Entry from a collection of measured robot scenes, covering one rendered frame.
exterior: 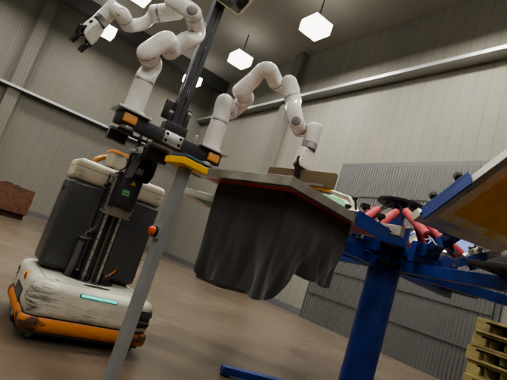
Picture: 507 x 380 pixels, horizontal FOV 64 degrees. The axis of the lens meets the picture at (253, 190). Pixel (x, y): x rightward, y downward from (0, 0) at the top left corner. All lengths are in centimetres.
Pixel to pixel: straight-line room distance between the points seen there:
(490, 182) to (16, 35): 1208
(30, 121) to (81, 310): 1054
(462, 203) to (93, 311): 183
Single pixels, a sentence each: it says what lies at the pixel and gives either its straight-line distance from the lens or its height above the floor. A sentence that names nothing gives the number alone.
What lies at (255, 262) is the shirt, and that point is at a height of 66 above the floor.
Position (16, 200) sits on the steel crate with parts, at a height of 37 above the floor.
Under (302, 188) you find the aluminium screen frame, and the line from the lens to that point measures 153.
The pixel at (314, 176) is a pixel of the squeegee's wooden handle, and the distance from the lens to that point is 191.
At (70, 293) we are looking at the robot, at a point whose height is 25.
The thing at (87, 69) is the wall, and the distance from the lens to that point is 1301.
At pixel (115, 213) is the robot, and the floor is 67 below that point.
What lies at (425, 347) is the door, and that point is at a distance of 603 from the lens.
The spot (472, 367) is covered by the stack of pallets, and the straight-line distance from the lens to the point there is 479.
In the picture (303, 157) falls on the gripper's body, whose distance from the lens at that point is 196.
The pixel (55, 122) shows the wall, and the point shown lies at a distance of 1260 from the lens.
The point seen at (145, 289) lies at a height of 43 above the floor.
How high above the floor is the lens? 66
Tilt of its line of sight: 9 degrees up
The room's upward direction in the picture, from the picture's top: 18 degrees clockwise
